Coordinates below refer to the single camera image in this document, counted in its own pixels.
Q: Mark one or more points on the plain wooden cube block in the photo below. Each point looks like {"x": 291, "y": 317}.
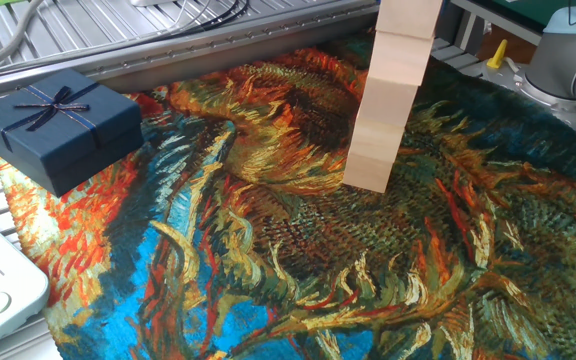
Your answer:
{"x": 375, "y": 142}
{"x": 385, "y": 102}
{"x": 365, "y": 176}
{"x": 408, "y": 17}
{"x": 400, "y": 57}

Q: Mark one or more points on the sunflower painting print cloth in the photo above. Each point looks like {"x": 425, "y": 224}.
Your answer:
{"x": 218, "y": 275}

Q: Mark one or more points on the navy gift box with ribbon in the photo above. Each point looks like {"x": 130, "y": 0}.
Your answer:
{"x": 68, "y": 145}

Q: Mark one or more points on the yellow plastic piece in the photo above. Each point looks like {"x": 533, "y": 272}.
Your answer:
{"x": 497, "y": 59}

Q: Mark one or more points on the aluminium slotted rail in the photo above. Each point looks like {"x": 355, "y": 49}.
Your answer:
{"x": 193, "y": 52}

